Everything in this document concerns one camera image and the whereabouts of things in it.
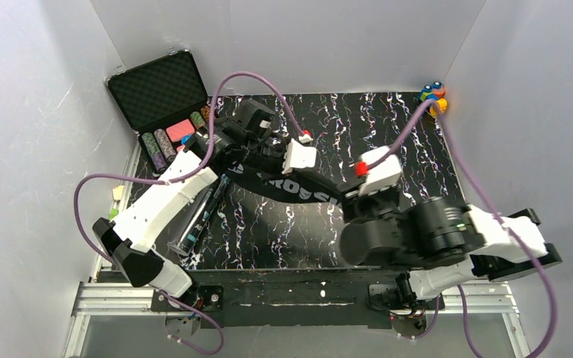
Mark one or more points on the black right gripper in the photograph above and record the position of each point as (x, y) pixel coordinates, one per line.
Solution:
(354, 196)

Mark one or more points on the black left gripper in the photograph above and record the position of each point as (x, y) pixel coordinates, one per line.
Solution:
(277, 150)

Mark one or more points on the black Crossway racket bag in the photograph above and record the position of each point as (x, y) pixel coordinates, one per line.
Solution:
(281, 185)

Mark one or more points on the black shuttlecock tube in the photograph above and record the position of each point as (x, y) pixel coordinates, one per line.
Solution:
(196, 217)

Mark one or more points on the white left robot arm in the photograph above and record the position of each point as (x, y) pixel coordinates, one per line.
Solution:
(245, 140)

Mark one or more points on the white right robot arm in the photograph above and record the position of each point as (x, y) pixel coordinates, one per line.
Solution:
(438, 243)

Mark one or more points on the pink playing card deck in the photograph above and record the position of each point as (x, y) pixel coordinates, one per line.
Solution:
(179, 130)

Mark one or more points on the black poker chip case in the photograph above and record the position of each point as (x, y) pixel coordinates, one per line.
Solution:
(157, 95)

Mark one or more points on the colourful toy blocks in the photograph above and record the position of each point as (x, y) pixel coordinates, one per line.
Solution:
(435, 91)

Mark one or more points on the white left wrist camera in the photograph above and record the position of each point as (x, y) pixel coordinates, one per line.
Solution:
(298, 156)

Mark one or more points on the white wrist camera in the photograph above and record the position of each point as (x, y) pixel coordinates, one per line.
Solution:
(298, 156)
(383, 176)

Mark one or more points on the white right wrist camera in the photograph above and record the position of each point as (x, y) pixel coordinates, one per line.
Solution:
(383, 176)

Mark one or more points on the black mounting base plate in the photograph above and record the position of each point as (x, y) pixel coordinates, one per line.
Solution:
(303, 297)

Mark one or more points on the beige block on rail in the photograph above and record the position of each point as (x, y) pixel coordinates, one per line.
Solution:
(118, 192)

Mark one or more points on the green clip on rail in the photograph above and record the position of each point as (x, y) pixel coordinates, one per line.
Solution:
(113, 213)

